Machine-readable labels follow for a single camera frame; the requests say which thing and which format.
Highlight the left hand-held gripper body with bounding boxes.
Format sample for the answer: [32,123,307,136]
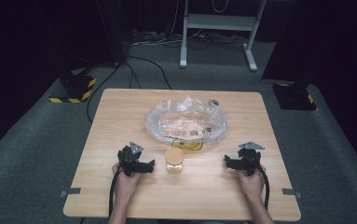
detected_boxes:
[117,141,145,177]

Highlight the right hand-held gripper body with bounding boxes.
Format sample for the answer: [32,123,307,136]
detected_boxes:
[237,141,266,177]

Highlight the person's right hand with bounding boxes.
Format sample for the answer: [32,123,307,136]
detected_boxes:
[236,166,267,202]

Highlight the person's left hand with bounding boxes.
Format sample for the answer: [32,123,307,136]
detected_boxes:
[111,162,144,203]

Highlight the glass jar with cork lid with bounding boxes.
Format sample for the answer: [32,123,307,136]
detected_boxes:
[164,147,185,175]

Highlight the yellow label under bag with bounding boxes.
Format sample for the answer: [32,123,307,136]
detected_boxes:
[171,141,204,153]

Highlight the grey tape strip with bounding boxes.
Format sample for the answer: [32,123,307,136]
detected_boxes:
[281,188,303,200]
[60,187,82,199]

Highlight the clear plastic bag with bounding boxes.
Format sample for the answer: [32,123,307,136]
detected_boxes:
[144,95,229,147]

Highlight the black yellow striped stand base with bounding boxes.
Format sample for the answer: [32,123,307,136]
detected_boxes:
[271,80,319,112]
[48,68,98,105]

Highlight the white metal stand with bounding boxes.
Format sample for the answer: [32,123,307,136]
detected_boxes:
[179,0,268,73]

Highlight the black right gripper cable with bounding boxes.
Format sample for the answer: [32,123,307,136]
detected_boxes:
[257,166,270,211]

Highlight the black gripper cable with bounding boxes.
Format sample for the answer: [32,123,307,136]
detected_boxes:
[108,167,123,218]
[257,166,270,211]

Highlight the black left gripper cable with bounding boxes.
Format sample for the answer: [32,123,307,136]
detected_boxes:
[108,167,123,218]

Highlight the black floor cable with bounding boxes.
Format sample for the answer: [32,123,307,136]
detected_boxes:
[86,55,173,124]

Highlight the bundle of floor cables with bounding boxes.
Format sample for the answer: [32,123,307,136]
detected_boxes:
[129,28,249,50]

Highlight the white hanging cable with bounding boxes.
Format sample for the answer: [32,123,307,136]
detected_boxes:
[211,0,230,14]

